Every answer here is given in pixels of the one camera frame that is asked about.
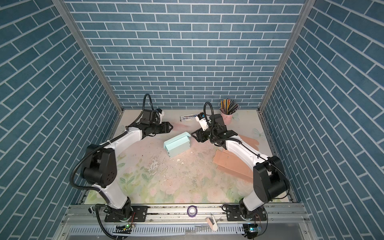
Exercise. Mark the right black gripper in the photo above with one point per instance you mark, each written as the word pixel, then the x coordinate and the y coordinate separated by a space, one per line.
pixel 200 136

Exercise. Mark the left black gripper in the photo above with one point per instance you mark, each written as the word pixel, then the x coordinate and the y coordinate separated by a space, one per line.
pixel 165 127

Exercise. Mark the light blue paper box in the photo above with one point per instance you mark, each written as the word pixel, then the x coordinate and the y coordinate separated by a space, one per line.
pixel 178 144

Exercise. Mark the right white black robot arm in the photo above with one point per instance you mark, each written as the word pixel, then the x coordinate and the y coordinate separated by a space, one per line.
pixel 269 179

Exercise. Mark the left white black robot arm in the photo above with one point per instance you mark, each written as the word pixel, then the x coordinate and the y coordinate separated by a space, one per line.
pixel 100 166

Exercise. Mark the white pencil box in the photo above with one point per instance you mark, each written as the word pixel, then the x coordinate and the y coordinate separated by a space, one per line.
pixel 189 117

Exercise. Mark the pink flat paper box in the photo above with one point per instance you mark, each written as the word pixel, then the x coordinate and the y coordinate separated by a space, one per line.
pixel 229 163

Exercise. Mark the pink pen cup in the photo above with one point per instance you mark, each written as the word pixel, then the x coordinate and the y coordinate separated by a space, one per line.
pixel 227 118

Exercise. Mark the colored pencils bundle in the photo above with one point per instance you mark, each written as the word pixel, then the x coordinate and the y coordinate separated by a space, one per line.
pixel 228 106

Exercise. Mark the purple tape roll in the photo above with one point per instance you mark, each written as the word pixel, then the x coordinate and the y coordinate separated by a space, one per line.
pixel 192 211

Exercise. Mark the white pink small tool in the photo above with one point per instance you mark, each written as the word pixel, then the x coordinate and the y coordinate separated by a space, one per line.
pixel 211 221

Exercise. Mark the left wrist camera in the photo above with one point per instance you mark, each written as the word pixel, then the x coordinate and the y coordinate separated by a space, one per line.
pixel 159 115

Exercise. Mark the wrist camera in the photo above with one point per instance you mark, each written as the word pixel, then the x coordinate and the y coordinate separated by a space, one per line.
pixel 201 119
pixel 159 115

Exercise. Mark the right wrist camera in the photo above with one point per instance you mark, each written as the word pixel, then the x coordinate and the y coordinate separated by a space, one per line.
pixel 201 119

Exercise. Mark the metal base rail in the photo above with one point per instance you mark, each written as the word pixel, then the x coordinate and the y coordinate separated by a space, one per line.
pixel 283 220

